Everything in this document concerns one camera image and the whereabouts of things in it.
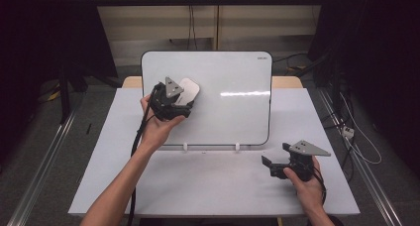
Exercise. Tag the black metal stand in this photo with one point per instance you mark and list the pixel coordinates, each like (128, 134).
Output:
(64, 93)

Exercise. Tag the white power strip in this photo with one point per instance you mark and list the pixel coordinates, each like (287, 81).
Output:
(347, 132)

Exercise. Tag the black curtain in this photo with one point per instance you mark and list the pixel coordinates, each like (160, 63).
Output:
(39, 37)
(379, 54)

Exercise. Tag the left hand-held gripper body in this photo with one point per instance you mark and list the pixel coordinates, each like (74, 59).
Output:
(165, 103)

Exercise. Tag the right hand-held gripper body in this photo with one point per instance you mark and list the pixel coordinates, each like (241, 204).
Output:
(303, 148)

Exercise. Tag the person's right hand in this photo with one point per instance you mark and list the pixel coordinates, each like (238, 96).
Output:
(310, 193)

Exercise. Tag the black pen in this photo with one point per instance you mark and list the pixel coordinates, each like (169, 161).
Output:
(88, 129)

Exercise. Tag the black horizontal bar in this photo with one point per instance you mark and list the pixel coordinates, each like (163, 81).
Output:
(247, 1)

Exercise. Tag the person's left hand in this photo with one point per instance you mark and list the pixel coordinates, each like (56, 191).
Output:
(157, 132)

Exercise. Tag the white whiteboard eraser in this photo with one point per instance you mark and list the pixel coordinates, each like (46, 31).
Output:
(190, 90)

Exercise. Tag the white whiteboard stand clip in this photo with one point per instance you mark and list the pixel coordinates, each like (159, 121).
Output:
(185, 147)
(237, 146)

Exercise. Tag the white whiteboard with black rim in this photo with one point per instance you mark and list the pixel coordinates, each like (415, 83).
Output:
(237, 120)

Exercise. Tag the wooden table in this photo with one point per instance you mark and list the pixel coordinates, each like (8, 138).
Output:
(287, 82)

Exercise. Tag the metal floor rail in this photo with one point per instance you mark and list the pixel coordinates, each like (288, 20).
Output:
(369, 183)
(43, 166)

